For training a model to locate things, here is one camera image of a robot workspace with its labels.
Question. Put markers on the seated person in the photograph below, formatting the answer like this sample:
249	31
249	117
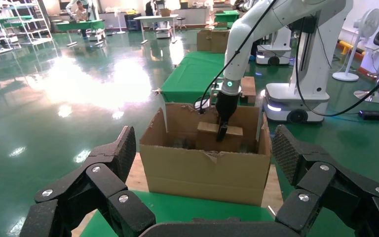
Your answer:
81	13

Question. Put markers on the green cloth covered table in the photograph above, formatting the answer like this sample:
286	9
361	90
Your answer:
78	25
192	72
227	15

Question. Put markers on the black power adapter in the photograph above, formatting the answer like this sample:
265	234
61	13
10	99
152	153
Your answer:
371	115

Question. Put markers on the closed cardboard carton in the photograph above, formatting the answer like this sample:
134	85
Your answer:
204	41
220	42

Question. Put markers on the small brown box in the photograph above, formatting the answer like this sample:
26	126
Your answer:
248	88

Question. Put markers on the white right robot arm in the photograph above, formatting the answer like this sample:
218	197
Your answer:
261	23

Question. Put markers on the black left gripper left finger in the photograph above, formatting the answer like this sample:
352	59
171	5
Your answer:
88	186

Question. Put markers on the green table cloth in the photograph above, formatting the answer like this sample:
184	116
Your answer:
183	209

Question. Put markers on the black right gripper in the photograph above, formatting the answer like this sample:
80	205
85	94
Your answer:
227	106

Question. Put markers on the small taped cardboard box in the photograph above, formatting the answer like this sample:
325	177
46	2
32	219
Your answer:
206	139

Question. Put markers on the metal binder clip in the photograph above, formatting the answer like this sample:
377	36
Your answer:
157	91

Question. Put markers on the white standing fan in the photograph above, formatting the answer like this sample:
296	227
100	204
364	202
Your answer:
367	21

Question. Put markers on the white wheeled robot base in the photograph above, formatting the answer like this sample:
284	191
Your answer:
274	54

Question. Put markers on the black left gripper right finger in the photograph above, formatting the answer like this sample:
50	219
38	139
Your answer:
333	193

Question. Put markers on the large open cardboard carton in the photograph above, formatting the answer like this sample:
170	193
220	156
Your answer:
202	176

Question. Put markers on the white robot torso and base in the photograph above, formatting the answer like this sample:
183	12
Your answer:
313	75

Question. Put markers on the white table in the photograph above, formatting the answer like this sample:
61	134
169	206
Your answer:
156	17

